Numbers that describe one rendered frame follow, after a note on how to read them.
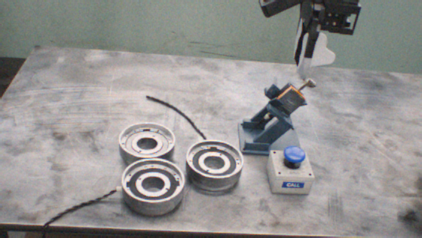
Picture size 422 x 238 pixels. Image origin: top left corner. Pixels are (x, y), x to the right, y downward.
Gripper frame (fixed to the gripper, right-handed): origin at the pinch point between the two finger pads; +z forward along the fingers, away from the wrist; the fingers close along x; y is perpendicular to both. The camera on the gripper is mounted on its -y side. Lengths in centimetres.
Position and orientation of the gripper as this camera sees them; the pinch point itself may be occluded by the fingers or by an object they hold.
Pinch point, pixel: (298, 65)
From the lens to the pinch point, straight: 83.3
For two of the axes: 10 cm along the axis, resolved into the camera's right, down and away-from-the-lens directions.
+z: -1.0, 8.1, 5.8
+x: 0.1, -5.8, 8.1
